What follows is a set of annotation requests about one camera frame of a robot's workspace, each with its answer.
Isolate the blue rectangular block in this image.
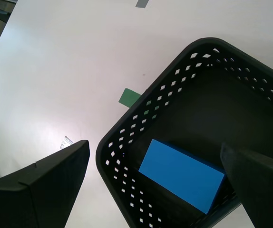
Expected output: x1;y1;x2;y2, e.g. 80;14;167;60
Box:
138;139;226;215

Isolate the small grey tape marker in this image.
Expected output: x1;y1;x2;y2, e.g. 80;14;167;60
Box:
59;135;74;150
135;0;150;9

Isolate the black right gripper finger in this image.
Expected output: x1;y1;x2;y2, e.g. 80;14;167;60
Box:
0;139;91;228
219;142;273;228

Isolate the long green tape strip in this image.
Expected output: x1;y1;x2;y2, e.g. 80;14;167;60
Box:
118;88;160;119

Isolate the black perforated plastic basket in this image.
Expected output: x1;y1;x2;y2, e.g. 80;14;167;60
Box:
95;37;273;228

